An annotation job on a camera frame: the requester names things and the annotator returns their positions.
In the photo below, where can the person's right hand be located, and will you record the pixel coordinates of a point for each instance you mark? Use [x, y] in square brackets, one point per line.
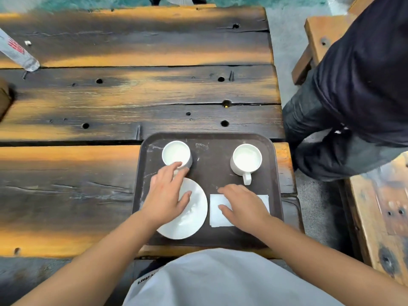
[247, 208]

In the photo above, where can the person's left hand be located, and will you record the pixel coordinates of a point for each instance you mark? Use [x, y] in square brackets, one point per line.
[164, 200]

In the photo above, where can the person's right thumb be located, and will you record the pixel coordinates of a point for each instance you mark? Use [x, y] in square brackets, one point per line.
[224, 210]

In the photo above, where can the person's left thumb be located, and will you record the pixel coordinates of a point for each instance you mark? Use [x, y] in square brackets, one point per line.
[185, 202]

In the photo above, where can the person's left forearm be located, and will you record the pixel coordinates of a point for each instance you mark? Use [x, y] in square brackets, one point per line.
[95, 267]

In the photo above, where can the person's right forearm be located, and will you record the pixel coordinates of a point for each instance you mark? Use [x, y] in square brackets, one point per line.
[325, 267]

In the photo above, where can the white paper napkin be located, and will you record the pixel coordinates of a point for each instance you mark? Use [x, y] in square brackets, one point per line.
[215, 216]

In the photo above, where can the white saucer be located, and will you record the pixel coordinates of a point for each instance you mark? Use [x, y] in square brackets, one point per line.
[194, 216]

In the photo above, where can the dark brown serving tray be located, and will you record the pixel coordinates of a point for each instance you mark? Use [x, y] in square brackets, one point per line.
[210, 162]

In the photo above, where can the person's white shirt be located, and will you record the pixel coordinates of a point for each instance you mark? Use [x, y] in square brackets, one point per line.
[223, 280]

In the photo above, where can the weathered wooden bench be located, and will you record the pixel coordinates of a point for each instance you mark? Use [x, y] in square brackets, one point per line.
[379, 219]

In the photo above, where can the light wooden bench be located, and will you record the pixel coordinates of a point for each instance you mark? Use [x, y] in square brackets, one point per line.
[318, 34]

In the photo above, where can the brown wooden object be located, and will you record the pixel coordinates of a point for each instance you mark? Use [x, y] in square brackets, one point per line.
[4, 98]

